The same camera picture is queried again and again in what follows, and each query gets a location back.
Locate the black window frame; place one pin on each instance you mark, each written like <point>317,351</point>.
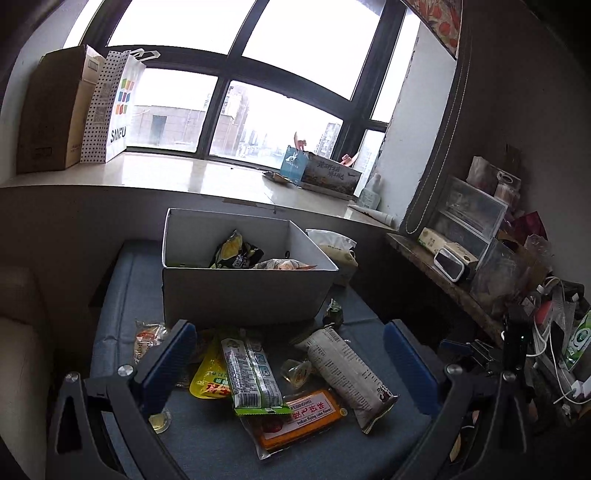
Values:
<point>184,57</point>

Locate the wall poster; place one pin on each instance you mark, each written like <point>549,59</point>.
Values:
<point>443,23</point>

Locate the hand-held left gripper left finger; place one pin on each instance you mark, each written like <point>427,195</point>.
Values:
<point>168,364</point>

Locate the clear orange snack packet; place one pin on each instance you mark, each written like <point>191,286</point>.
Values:
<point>286,265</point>

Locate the stone windowsill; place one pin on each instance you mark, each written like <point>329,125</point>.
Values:
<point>138,177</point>

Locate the green and white carton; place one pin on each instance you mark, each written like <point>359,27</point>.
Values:
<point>579,341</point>

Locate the flat brown packet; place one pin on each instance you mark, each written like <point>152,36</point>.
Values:
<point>277,178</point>

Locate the blue printed carton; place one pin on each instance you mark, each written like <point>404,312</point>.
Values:
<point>323,175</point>

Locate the white polka-dot shopping bag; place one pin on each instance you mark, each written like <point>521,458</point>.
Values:
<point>115,120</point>

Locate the small clear candy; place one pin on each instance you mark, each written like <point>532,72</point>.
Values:
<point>296,373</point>

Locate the green and white snack packet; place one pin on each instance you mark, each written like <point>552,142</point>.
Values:
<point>251,374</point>

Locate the wooden side shelf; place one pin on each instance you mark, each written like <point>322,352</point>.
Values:
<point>429,272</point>

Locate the small jelly cup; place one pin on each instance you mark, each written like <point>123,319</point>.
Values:
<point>160,421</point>

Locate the clear plastic drawer organizer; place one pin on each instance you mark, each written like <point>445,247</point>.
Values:
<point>471,207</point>

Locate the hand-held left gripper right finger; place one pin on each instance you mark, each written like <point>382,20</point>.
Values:
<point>411,364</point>

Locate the clear plastic bag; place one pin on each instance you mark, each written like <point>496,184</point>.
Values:
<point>501,277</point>

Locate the soft tissue pack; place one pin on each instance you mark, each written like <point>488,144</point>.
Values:
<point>339,258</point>

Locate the dark red packet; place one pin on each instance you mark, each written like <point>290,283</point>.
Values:
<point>528,228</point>

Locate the green and white tissue pack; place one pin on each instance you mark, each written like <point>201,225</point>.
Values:
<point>434,237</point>

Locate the orange cake packet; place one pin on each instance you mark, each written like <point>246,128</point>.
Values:
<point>304,420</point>

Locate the white desk clock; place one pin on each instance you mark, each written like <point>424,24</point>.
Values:
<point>450,265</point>

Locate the white tube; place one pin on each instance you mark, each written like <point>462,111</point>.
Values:
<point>374,215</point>

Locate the blue grey table mat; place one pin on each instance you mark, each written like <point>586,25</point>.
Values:
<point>212,443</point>

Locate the white cardboard box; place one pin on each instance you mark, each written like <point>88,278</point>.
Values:
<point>231,295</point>

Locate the brown cardboard box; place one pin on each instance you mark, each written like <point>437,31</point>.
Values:
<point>51,115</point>

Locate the yellow and dark snack packet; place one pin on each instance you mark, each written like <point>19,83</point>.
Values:
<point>235,251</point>

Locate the white plastic bottle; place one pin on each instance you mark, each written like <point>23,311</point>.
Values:
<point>369,194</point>

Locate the long grey snack packet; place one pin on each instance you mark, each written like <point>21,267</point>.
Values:
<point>346,374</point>

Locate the clear bun packet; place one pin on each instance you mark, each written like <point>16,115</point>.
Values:
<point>145,339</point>

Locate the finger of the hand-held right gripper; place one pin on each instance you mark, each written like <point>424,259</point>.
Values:
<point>480,355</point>

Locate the small dark green candy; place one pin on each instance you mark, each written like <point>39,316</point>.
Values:
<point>333,314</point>

